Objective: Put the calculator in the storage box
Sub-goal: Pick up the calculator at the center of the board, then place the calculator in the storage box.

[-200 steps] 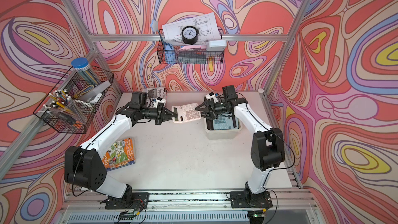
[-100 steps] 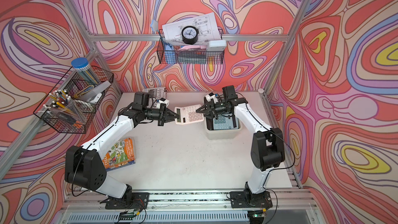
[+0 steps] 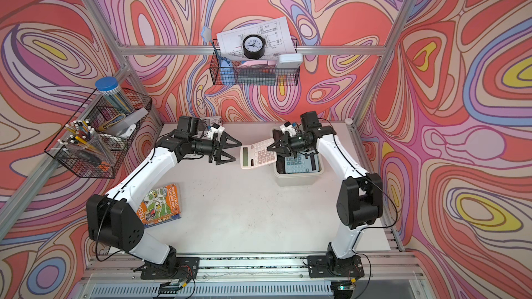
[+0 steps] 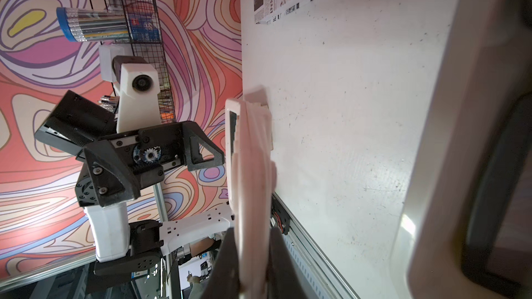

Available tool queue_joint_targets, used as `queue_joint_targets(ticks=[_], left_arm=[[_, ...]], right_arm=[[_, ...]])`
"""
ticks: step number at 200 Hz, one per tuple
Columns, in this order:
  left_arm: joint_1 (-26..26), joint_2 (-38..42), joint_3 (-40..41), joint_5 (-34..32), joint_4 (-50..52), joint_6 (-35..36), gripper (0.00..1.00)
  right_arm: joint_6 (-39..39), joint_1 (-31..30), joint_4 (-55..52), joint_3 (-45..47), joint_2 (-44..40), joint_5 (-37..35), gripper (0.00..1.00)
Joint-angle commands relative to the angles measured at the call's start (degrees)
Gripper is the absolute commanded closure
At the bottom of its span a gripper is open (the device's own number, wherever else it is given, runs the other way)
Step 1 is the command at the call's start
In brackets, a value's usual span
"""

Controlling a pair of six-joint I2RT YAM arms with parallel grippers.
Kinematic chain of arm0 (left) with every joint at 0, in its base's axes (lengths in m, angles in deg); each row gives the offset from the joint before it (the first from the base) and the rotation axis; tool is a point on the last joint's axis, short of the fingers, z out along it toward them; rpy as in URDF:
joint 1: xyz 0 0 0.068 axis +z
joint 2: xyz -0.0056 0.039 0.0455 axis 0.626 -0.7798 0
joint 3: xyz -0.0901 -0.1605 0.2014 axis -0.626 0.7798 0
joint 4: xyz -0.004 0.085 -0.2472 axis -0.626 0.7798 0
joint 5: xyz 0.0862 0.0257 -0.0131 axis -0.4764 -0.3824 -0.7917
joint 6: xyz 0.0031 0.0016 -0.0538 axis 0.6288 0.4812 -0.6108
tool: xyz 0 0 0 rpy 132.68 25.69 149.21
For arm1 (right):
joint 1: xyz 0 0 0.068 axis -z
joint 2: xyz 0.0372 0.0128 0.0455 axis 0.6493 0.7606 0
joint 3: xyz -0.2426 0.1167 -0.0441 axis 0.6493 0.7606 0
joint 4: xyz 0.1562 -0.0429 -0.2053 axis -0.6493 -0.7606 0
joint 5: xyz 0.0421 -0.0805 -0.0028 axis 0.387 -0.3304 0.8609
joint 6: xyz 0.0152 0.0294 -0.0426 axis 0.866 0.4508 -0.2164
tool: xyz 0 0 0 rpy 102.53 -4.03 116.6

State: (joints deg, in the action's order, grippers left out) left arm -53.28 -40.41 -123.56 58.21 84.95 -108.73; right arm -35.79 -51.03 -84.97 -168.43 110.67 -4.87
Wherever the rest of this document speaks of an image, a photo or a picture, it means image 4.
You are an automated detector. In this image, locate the blue lid pencil jar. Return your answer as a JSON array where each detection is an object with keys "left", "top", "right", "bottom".
[{"left": 56, "top": 7, "right": 130, "bottom": 42}]

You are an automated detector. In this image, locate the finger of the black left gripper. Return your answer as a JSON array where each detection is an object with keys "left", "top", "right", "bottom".
[
  {"left": 181, "top": 121, "right": 225, "bottom": 172},
  {"left": 83, "top": 140, "right": 141, "bottom": 208}
]

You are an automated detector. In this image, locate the black wire side basket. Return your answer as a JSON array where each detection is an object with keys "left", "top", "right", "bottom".
[{"left": 89, "top": 0, "right": 176, "bottom": 123}]

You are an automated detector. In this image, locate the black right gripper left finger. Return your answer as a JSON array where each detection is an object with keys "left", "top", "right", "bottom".
[{"left": 201, "top": 228, "right": 240, "bottom": 299}]

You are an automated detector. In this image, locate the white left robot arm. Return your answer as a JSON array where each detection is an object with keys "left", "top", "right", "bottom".
[{"left": 35, "top": 91, "right": 234, "bottom": 276}]

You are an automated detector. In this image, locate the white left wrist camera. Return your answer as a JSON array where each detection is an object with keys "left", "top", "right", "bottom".
[{"left": 112, "top": 55, "right": 162, "bottom": 133}]

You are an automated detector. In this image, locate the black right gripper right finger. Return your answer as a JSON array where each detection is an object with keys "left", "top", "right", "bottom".
[{"left": 267, "top": 227, "right": 307, "bottom": 299}]

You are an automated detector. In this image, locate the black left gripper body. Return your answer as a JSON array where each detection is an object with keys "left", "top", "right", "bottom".
[{"left": 75, "top": 123, "right": 185, "bottom": 208}]

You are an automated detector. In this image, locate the cream plastic storage box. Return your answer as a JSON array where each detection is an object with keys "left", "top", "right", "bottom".
[{"left": 390, "top": 0, "right": 531, "bottom": 298}]

